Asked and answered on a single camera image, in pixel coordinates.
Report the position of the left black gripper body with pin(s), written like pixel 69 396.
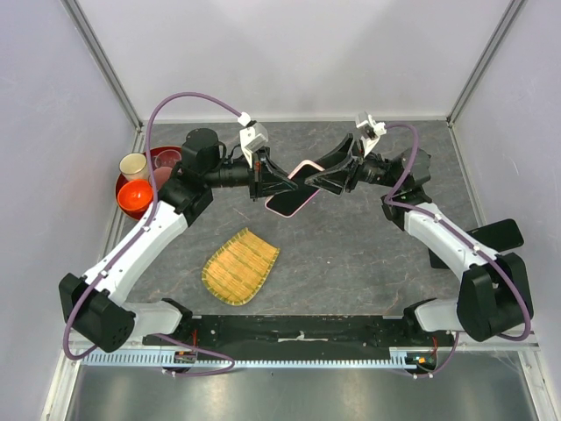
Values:
pixel 257 176

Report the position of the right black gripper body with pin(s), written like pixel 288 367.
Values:
pixel 358 153

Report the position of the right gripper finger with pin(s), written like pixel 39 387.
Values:
pixel 333 181
pixel 337 155

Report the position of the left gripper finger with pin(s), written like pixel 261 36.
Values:
pixel 273 186
pixel 271 172

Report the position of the pink case smartphone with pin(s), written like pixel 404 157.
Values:
pixel 289 203

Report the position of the black smartphone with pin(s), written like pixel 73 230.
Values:
pixel 501 236

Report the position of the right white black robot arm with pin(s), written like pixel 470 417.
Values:
pixel 493 298

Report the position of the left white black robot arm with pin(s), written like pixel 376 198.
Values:
pixel 93 304

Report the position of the woven bamboo tray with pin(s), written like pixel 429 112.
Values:
pixel 236 272

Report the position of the small red lidded dish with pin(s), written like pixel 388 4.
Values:
pixel 166 158

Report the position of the red round lacquer tray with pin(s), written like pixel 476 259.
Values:
pixel 121 180

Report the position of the dark red small saucer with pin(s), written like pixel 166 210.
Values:
pixel 161 175

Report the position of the beige cup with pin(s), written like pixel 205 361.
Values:
pixel 134 166

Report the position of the orange bowl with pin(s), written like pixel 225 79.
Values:
pixel 135 196

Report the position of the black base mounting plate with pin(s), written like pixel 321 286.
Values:
pixel 323 338

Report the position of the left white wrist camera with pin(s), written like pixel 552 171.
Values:
pixel 252 136

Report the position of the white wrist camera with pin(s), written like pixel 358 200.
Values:
pixel 371 131
pixel 252 136

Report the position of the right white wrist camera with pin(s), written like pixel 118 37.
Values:
pixel 371 131

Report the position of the slotted cable duct rail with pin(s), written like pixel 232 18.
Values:
pixel 170 357

